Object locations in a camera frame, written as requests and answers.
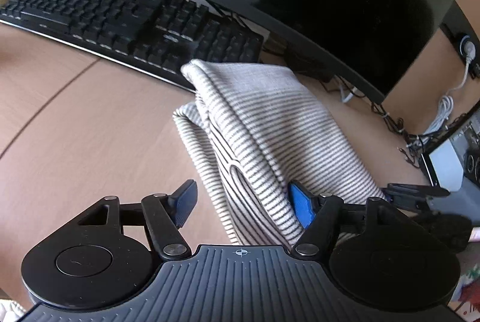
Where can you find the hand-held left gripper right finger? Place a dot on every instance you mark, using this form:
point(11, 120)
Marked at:
point(302, 206)

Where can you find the right-side lit monitor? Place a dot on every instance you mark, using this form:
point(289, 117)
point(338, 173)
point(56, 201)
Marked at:
point(450, 164)

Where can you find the striped beige garment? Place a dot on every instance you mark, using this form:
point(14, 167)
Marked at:
point(270, 134)

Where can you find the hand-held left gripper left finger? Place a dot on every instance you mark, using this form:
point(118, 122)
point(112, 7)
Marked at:
point(187, 200)

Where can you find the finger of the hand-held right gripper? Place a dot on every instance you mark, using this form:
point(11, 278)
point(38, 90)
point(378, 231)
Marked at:
point(408, 191)

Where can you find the black keyboard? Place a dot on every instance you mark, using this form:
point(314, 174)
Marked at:
point(112, 22)

